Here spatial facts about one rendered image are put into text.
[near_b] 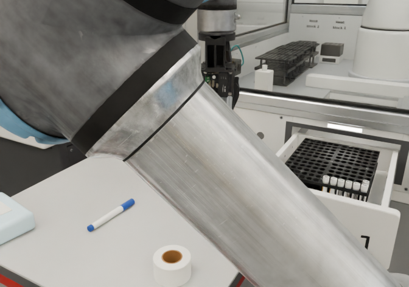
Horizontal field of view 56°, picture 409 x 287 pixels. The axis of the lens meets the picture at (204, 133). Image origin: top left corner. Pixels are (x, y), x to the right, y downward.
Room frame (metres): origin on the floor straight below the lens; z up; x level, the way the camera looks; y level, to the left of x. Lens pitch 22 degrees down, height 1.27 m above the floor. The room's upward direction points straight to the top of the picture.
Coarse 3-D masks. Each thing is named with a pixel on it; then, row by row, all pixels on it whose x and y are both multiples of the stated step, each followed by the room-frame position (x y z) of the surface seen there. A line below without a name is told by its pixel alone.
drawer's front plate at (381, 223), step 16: (320, 192) 0.58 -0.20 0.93; (336, 208) 0.55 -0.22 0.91; (352, 208) 0.54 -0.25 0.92; (368, 208) 0.53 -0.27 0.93; (384, 208) 0.53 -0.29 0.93; (352, 224) 0.54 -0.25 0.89; (368, 224) 0.53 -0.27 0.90; (384, 224) 0.52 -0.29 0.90; (384, 240) 0.52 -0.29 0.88; (384, 256) 0.51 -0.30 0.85
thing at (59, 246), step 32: (96, 160) 1.06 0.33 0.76; (32, 192) 0.87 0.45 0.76; (64, 192) 0.87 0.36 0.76; (96, 192) 0.87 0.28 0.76; (128, 192) 0.87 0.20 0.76; (64, 224) 0.72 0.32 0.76; (128, 224) 0.72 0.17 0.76; (160, 224) 0.72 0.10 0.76; (0, 256) 0.62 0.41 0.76; (32, 256) 0.62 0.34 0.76; (64, 256) 0.62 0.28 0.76; (96, 256) 0.62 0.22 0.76; (128, 256) 0.62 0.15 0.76; (192, 256) 0.62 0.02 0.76
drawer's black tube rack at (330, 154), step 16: (304, 144) 0.86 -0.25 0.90; (320, 144) 0.86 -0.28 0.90; (336, 144) 0.86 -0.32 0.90; (288, 160) 0.77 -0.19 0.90; (304, 160) 0.77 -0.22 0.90; (320, 160) 0.77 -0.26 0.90; (336, 160) 0.77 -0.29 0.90; (352, 160) 0.77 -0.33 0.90; (368, 160) 0.77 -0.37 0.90; (320, 176) 0.69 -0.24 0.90; (336, 176) 0.70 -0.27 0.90; (352, 176) 0.70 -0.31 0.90; (368, 176) 0.70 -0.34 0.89; (336, 192) 0.68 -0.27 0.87; (368, 192) 0.68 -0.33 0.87
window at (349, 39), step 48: (240, 0) 1.03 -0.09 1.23; (288, 0) 0.97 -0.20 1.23; (336, 0) 0.92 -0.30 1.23; (384, 0) 0.87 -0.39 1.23; (240, 48) 1.03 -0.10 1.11; (288, 48) 0.97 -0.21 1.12; (336, 48) 0.91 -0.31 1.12; (384, 48) 0.86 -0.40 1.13; (336, 96) 0.90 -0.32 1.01; (384, 96) 0.85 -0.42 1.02
